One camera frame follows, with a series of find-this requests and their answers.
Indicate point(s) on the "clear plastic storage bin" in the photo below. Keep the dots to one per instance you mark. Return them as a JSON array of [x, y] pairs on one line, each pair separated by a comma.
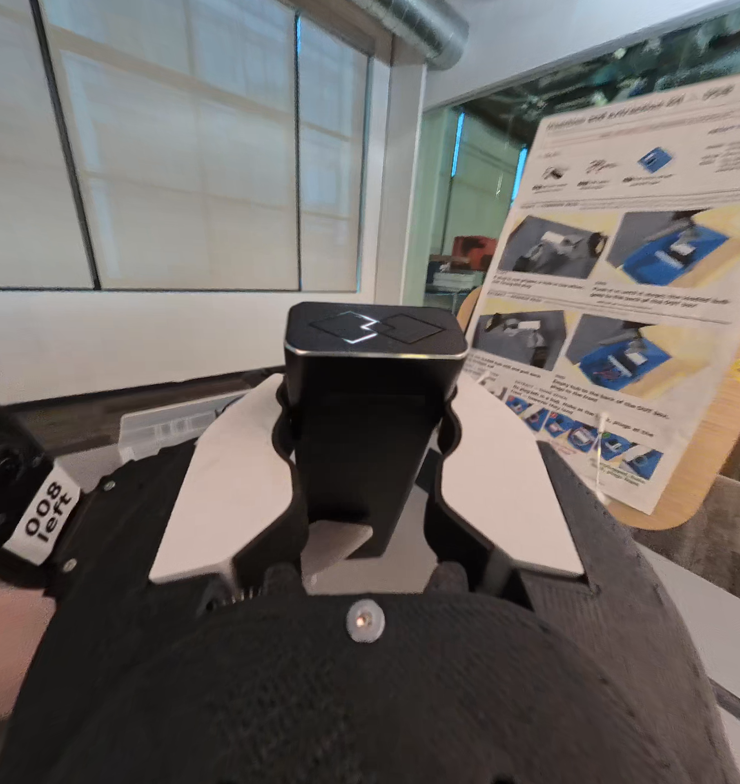
[[162, 426]]

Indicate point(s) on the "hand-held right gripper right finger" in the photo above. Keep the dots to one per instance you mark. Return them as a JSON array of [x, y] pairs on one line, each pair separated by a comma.
[[505, 490]]

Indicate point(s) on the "silver ventilation duct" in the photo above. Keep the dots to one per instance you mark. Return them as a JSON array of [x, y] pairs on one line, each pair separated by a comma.
[[425, 30]]

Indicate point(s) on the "red box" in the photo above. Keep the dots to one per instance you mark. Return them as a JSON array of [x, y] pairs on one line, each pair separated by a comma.
[[468, 245]]

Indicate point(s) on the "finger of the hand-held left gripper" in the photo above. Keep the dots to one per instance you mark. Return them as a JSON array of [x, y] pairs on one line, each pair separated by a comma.
[[336, 542]]

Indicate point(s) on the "wooden display board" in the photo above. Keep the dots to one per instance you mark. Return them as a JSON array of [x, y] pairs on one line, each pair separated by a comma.
[[713, 441]]

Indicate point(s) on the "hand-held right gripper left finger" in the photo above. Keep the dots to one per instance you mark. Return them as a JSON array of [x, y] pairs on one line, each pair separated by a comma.
[[223, 490]]

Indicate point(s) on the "person's left forearm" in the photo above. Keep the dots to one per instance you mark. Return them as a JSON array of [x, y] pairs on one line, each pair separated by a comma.
[[8, 649]]

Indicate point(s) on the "black USB hub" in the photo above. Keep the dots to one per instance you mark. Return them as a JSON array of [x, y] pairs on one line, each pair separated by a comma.
[[370, 429]]

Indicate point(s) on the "window with white blind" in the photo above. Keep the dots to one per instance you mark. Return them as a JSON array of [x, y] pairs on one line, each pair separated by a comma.
[[192, 153]]

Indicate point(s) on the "printed instruction sheet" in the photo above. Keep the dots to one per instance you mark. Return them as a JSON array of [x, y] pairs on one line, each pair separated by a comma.
[[621, 184]]

